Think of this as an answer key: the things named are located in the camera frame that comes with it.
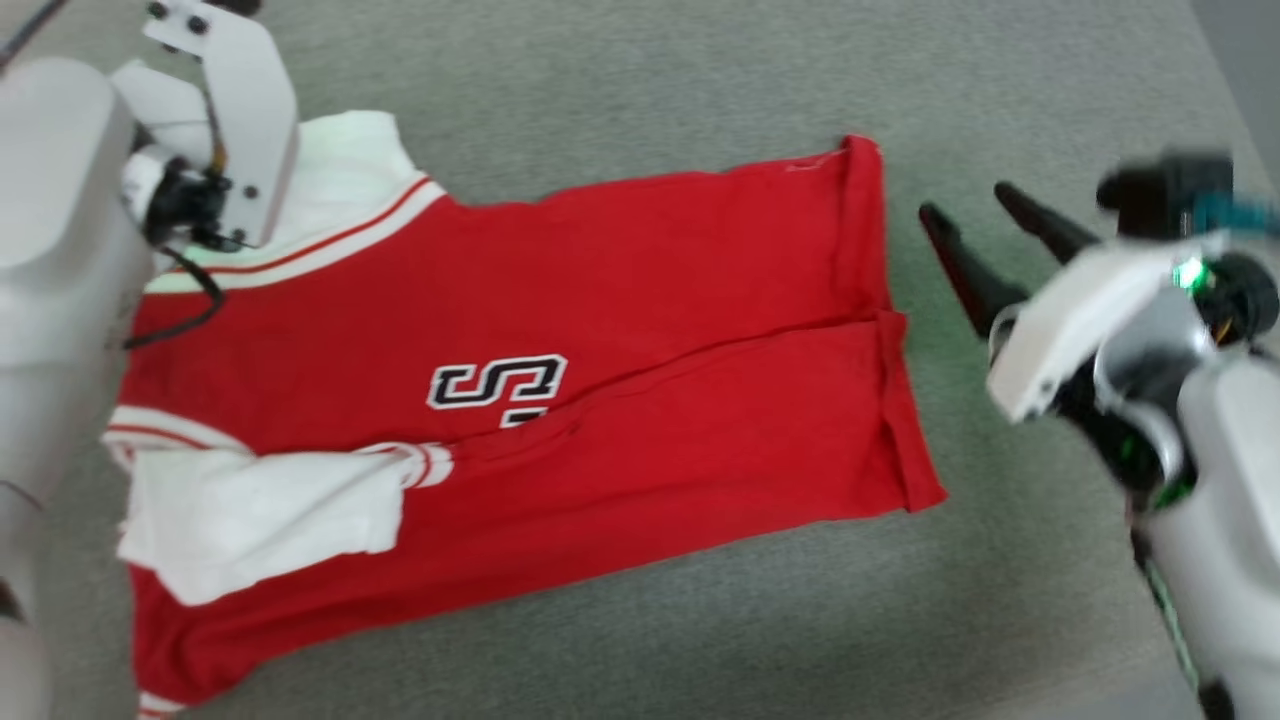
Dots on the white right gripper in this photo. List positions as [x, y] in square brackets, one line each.
[1080, 320]

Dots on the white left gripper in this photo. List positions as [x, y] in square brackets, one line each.
[255, 120]

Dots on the red white basketball jersey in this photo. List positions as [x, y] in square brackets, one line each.
[650, 400]

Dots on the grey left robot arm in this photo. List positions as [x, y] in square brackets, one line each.
[50, 300]

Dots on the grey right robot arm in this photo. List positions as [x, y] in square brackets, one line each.
[1230, 500]

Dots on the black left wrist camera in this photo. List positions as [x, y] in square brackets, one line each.
[232, 6]

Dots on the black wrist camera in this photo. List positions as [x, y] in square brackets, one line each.
[232, 6]
[1165, 195]

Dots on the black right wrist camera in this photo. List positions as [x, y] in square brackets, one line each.
[1165, 195]

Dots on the teal right camera connector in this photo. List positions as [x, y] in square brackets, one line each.
[1240, 213]

